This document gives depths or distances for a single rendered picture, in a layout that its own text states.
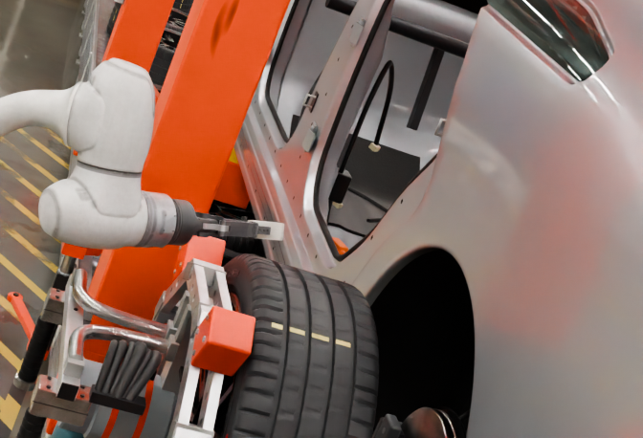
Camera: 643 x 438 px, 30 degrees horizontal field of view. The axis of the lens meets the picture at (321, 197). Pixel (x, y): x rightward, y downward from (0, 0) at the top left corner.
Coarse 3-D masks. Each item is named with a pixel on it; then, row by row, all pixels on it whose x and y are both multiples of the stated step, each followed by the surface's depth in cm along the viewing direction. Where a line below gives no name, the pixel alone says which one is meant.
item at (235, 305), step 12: (240, 312) 211; (204, 372) 231; (204, 384) 227; (228, 384) 217; (228, 396) 209; (192, 408) 234; (228, 408) 198; (192, 420) 228; (216, 420) 213; (216, 432) 208
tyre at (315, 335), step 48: (240, 288) 215; (288, 288) 208; (336, 288) 217; (288, 336) 199; (336, 336) 203; (240, 384) 194; (288, 384) 194; (336, 384) 197; (240, 432) 190; (288, 432) 192; (336, 432) 194
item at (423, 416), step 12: (420, 408) 234; (432, 408) 230; (408, 420) 238; (420, 420) 232; (432, 420) 227; (444, 420) 224; (408, 432) 236; (420, 432) 231; (432, 432) 225; (444, 432) 221; (456, 432) 222
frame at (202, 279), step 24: (192, 264) 218; (168, 288) 234; (192, 288) 212; (216, 288) 214; (168, 312) 236; (192, 312) 206; (192, 336) 200; (192, 384) 194; (216, 384) 196; (216, 408) 194; (168, 432) 193; (192, 432) 191
